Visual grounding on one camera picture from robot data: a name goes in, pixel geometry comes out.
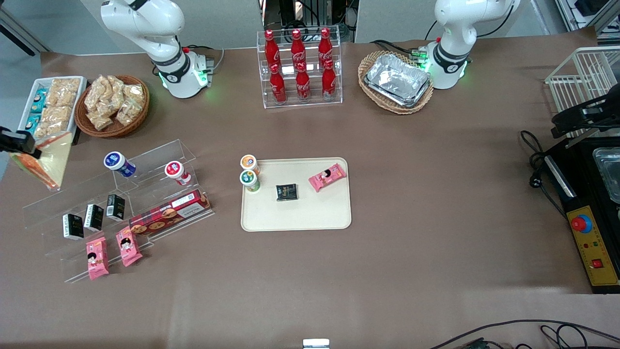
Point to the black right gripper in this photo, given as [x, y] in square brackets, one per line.
[14, 141]

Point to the triangular sandwich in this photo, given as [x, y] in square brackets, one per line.
[48, 162]

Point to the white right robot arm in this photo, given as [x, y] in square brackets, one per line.
[145, 24]

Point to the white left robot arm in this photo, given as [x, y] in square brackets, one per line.
[455, 29]

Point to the beige plastic tray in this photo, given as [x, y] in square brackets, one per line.
[300, 213]

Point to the black tray sealing machine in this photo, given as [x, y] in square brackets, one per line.
[581, 203]

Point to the teal snack packet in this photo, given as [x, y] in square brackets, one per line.
[41, 97]
[33, 122]

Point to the brown crisp snack packet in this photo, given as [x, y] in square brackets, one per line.
[65, 89]
[48, 131]
[56, 115]

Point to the white rectangular snack box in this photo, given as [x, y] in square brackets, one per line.
[29, 104]

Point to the large clear acrylic step shelf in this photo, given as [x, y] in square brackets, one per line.
[53, 208]

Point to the clear bag of fried snacks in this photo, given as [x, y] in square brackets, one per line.
[134, 93]
[115, 88]
[128, 113]
[96, 93]
[99, 121]

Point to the wicker basket with snack bags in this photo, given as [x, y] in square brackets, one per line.
[116, 132]

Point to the blue cap yogurt bottle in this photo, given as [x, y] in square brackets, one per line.
[118, 164]

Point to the small black drink carton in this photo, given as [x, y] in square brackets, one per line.
[115, 207]
[73, 227]
[93, 217]

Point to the small clear acrylic step shelf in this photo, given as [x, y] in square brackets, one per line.
[150, 157]

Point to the pink snack packet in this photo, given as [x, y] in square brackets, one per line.
[97, 259]
[128, 246]
[328, 177]

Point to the red cap yogurt bottle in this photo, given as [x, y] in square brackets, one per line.
[177, 172]

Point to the red cookie box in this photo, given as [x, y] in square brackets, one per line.
[169, 213]

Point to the orange lid cup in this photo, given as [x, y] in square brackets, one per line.
[249, 163]

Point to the green lid cup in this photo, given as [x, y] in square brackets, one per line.
[249, 180]

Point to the red cola bottle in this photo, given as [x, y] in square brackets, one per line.
[325, 46]
[297, 47]
[302, 85]
[271, 48]
[278, 87]
[329, 82]

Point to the black square snack packet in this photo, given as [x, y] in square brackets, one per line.
[286, 192]

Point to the clear acrylic bottle rack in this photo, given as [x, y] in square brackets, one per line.
[334, 97]

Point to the black computer equipment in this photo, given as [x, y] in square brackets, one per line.
[310, 12]

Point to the small silver metal block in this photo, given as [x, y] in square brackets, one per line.
[316, 343]

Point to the wicker basket with foil containers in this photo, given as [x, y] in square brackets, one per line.
[395, 107]

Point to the aluminium foil container stack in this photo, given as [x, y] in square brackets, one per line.
[397, 80]

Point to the silver metal sealer bar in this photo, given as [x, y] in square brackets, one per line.
[560, 175]

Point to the grey metal shelving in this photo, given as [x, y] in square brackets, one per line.
[588, 14]

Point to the steel food container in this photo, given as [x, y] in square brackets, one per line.
[609, 174]

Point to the dark aluminium frame bar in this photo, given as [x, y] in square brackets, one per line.
[19, 31]

